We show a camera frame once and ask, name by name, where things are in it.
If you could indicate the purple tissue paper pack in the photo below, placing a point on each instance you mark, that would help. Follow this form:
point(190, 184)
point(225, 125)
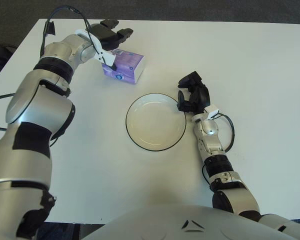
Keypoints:
point(130, 66)

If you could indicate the black bag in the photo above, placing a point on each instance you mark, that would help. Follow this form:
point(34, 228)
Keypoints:
point(0, 56)

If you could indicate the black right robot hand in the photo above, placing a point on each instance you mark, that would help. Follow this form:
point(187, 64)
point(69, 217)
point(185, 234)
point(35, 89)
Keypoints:
point(202, 97)

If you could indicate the white plate with black rim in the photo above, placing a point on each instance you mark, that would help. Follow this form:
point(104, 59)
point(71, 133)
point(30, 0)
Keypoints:
point(155, 122)

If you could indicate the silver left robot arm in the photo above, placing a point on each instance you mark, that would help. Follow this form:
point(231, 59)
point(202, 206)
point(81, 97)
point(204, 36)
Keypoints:
point(35, 107)

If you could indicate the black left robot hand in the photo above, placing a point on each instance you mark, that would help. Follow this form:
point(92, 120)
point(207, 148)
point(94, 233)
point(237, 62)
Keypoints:
point(106, 35)

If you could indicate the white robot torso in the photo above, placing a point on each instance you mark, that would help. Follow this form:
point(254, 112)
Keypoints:
point(177, 225)

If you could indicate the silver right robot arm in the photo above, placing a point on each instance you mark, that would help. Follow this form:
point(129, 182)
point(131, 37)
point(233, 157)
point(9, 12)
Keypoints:
point(210, 140)

